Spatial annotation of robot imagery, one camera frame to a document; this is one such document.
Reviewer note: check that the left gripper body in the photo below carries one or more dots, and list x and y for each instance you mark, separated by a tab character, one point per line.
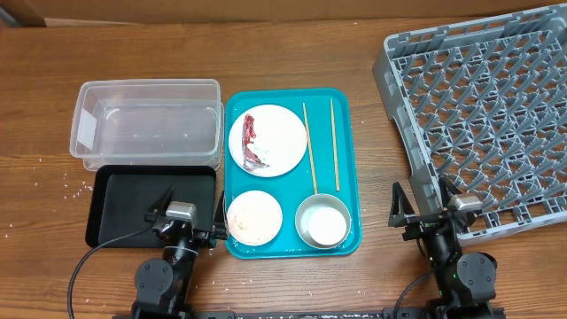
203	237

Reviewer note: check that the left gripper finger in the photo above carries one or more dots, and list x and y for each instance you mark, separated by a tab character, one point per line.
221	231
161	205

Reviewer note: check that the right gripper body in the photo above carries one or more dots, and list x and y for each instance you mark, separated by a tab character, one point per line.
420	225

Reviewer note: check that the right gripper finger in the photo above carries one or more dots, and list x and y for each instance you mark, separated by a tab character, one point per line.
402	213
447	190

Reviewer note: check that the small pink bowl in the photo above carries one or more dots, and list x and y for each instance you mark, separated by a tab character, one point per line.
254	217

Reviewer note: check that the red candy wrapper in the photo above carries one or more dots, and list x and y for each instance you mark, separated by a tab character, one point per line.
251	161

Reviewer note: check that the white plastic cup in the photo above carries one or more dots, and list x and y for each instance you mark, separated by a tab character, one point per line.
327	226

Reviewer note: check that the grey-white bowl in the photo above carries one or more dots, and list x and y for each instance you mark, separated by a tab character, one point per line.
313	203

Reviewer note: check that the wooden chopstick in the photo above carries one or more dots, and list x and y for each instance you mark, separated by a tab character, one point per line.
334	144
310	150

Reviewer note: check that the large white plate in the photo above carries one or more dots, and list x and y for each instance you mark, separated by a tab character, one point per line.
280	142

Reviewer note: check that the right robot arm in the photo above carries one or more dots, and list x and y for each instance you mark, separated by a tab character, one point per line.
466	281

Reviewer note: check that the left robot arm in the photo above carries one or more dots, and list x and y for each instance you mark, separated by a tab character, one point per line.
162	283

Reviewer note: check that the grey dishwasher rack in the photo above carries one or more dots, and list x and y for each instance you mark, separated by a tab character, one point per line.
483	104

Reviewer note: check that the black plastic tray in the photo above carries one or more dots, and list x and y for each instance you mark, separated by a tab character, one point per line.
123	195

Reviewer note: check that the clear plastic bin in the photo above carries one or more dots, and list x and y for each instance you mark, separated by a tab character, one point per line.
162	122

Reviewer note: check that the teal serving tray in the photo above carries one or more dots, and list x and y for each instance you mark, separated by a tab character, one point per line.
292	188

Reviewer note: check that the cardboard backdrop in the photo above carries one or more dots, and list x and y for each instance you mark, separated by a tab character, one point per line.
37	12

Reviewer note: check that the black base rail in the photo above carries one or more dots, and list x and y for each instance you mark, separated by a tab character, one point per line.
386	313

